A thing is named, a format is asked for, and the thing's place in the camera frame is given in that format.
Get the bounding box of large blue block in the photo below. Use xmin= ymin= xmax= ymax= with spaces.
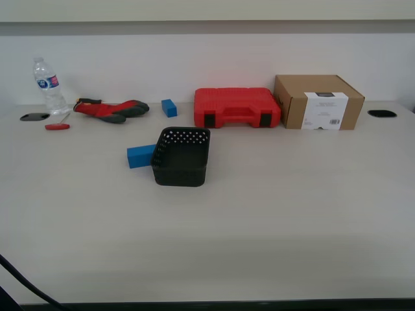
xmin=126 ymin=144 xmax=158 ymax=170

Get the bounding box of black perforated plastic basket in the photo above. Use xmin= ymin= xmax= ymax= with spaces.
xmin=150 ymin=126 xmax=211 ymax=188

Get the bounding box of small blue block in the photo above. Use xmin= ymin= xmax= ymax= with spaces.
xmin=161 ymin=98 xmax=178 ymax=118

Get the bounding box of red plastic tool case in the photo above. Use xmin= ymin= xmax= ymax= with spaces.
xmin=194 ymin=87 xmax=282 ymax=129

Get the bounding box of red grey work glove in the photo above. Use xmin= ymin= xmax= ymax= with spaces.
xmin=84 ymin=109 xmax=127 ymax=124
xmin=73 ymin=99 xmax=150 ymax=117

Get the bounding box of brown cardboard box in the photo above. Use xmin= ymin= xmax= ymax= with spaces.
xmin=274 ymin=75 xmax=366 ymax=132

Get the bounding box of clear plastic water bottle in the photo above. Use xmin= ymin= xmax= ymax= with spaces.
xmin=32 ymin=57 xmax=70 ymax=117

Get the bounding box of black oval desk grommet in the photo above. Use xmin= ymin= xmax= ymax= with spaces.
xmin=19 ymin=112 xmax=51 ymax=122
xmin=367 ymin=109 xmax=397 ymax=119

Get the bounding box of black cable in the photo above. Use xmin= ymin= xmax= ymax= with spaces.
xmin=0 ymin=254 xmax=65 ymax=311

